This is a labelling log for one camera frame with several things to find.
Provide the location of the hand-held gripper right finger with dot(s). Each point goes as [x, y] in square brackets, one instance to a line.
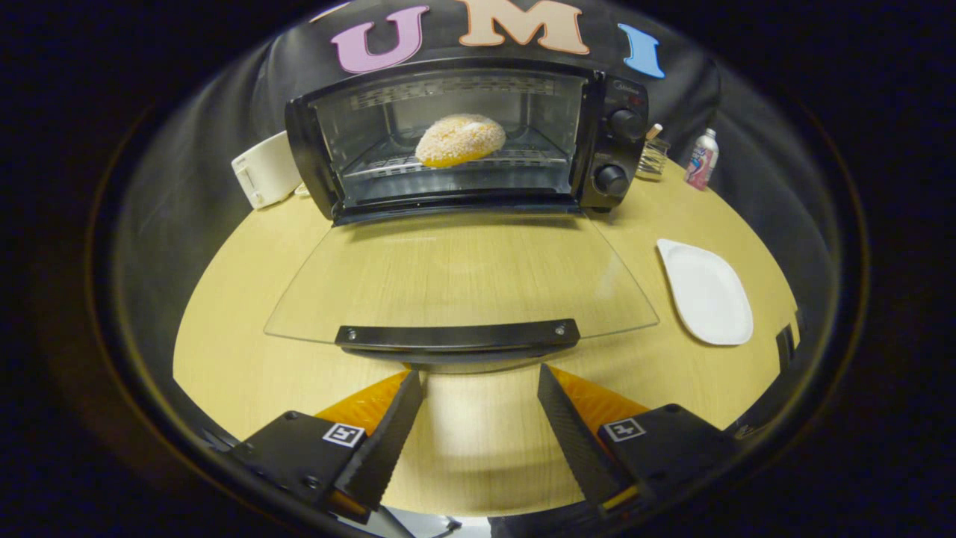
[575, 441]

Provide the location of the sugar-coated bun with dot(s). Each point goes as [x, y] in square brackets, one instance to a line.
[459, 140]

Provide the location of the black toaster oven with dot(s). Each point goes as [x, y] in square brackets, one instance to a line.
[620, 149]

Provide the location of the black backdrop cloth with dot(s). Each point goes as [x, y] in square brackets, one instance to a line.
[216, 127]

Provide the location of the metal oven rack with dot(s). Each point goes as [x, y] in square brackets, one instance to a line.
[381, 166]

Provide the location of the black table edge bracket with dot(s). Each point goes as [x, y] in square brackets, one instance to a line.
[785, 347]
[800, 323]

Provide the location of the small white-capped jar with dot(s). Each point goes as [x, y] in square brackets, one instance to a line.
[654, 131]

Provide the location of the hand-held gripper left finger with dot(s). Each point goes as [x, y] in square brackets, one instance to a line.
[385, 441]

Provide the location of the white square plate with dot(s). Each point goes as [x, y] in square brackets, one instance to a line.
[706, 295]

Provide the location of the white bottle with pink label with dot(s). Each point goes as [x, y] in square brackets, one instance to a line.
[702, 161]

